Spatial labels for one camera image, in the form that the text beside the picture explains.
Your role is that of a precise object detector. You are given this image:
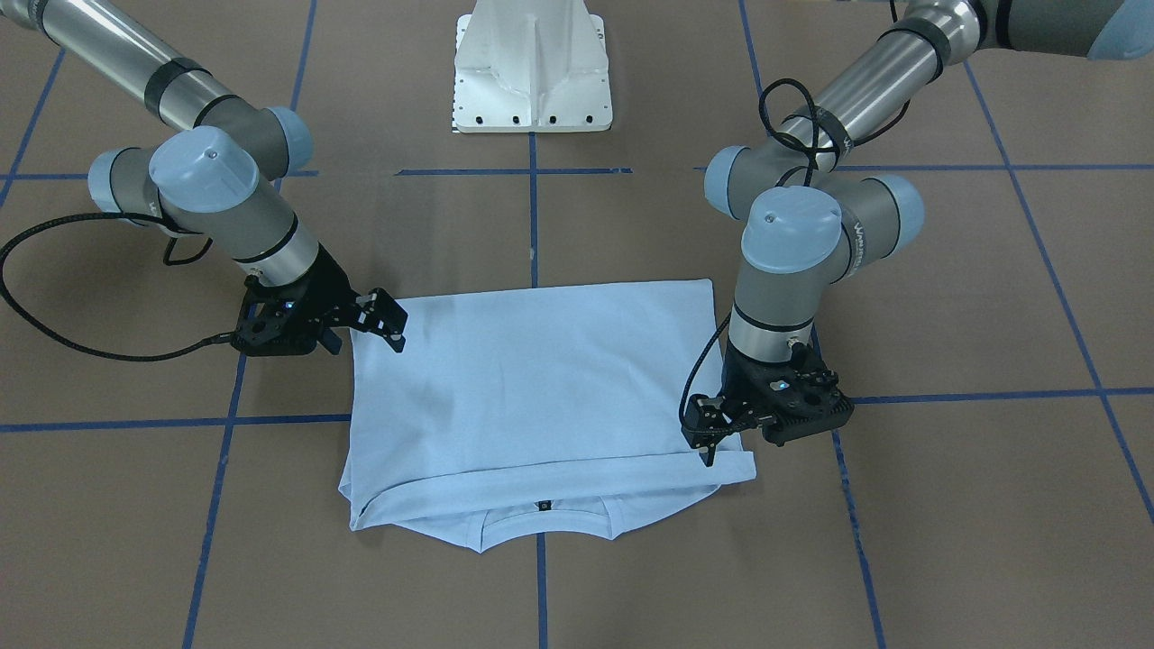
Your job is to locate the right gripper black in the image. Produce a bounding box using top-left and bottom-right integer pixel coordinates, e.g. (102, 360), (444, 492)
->
(298, 246), (409, 353)

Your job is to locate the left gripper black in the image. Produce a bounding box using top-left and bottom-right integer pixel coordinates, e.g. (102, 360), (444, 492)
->
(681, 348), (767, 467)

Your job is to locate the light blue t-shirt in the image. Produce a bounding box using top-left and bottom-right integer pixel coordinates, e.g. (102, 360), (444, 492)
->
(338, 279), (756, 552)

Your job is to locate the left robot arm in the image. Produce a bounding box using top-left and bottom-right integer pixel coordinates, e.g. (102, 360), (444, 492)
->
(680, 1), (1151, 467)

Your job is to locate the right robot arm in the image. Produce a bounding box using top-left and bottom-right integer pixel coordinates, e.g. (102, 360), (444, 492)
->
(3, 1), (409, 356)

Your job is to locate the brown paper table cover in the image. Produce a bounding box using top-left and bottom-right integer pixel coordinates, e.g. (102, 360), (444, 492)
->
(3, 1), (1153, 648)

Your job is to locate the camera cable black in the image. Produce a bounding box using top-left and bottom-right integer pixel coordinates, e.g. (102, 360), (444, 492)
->
(682, 314), (733, 425)
(3, 211), (235, 364)

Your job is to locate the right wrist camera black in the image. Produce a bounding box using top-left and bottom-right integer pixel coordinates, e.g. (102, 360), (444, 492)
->
(228, 275), (343, 357)

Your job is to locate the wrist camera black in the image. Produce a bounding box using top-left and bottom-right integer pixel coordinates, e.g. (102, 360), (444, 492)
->
(760, 342), (855, 446)
(228, 275), (343, 357)

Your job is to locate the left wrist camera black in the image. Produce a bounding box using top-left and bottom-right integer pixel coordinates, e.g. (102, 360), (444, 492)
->
(760, 342), (855, 446)

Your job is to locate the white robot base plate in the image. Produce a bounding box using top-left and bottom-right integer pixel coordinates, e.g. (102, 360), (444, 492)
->
(451, 1), (614, 134)

